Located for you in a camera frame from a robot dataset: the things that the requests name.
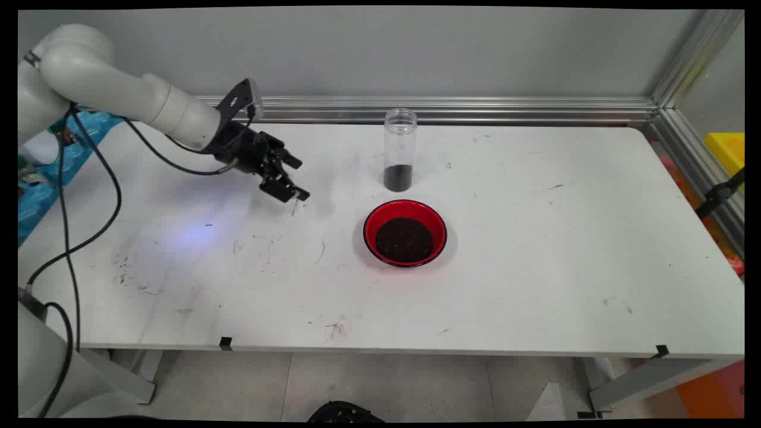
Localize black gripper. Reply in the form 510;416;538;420
209;121;310;203

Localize clear plastic jar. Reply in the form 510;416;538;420
384;108;418;193

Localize red bowl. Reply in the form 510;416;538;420
363;200;448;268

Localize black grains in bowl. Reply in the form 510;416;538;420
375;217;434;263

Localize blue patterned bag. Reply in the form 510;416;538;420
18;110;123;244

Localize white plastic bottle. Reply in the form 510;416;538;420
21;130;64;165

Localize black object on floor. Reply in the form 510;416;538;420
307;401;386;423

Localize grey table leg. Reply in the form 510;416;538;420
589;357;744;414
80;350;158;405

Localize yellow box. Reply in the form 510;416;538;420
705;132;745;179

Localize orange box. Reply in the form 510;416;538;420
675;360;745;418

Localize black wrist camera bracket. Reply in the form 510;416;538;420
215;78;264;122

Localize black cable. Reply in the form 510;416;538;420
39;119;81;417
27;106;256;292

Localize aluminium frame rail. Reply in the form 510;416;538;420
648;107;745;256
190;96;659;125

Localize aluminium frame post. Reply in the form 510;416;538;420
651;9;745;111

